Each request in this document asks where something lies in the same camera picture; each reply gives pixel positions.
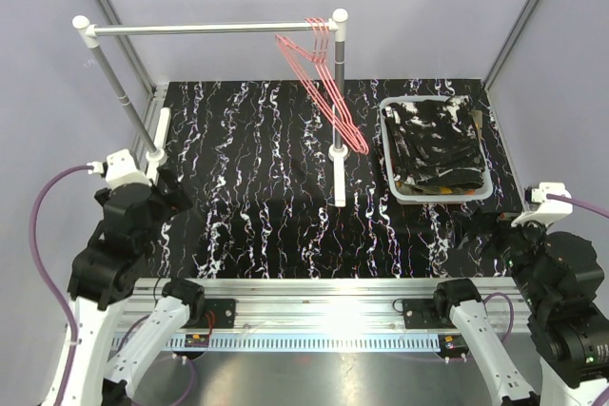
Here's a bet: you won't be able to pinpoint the aluminium mounting rail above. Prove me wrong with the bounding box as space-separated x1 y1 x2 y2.
117 278 530 335

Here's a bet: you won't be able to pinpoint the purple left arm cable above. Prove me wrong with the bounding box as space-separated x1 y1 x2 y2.
29 164 199 406

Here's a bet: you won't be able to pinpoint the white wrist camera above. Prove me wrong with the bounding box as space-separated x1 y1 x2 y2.
511 182 573 227
87 148 151 190

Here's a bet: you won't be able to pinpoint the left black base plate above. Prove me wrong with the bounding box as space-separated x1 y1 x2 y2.
198 299 237 329

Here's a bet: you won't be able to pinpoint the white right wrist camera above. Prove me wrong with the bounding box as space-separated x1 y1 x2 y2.
511 182 573 227

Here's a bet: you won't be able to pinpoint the white plastic basket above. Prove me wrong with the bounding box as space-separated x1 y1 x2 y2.
379 96 493 205

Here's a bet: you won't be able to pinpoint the white slotted cable duct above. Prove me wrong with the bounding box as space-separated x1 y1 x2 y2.
164 333 441 353

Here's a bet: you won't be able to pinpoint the pink hanger with camouflage trousers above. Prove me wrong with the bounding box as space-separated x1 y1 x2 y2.
280 18 367 154

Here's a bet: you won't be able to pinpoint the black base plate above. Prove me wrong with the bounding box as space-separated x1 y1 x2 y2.
198 299 237 329
392 299 442 330

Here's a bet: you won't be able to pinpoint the orange trousers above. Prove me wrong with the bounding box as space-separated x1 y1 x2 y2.
395 182 477 195

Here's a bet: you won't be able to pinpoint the black white patterned trousers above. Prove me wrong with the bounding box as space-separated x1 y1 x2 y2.
383 95 485 190

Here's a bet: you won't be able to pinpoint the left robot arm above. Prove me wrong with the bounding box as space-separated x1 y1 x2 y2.
43 166 206 405

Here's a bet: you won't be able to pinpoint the silver white clothes rack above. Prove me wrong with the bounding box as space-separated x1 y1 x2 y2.
72 9 369 207

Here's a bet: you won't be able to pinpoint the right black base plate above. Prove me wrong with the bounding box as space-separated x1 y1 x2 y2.
392 299 442 330

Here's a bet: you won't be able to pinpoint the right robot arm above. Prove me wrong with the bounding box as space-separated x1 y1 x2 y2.
431 215 608 405

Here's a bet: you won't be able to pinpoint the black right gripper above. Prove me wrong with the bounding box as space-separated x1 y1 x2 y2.
452 202 555 310

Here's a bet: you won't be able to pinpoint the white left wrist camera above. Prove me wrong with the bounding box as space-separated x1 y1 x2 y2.
87 148 151 190

